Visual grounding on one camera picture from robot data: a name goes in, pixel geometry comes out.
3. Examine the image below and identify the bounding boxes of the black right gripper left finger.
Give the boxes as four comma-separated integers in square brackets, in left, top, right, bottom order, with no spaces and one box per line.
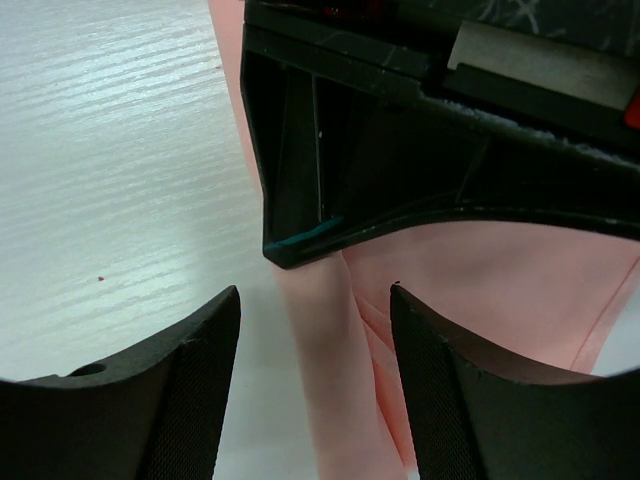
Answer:
[1,286,241,480]

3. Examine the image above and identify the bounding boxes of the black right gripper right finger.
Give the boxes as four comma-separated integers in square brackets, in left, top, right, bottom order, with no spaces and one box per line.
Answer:
[390,285,639,479]

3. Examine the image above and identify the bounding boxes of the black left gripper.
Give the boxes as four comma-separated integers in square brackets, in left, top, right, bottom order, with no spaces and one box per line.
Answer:
[241,1,639,269]

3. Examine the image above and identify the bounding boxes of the pink cloth napkin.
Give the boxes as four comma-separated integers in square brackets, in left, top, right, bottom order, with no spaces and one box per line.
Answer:
[209,1,639,479]

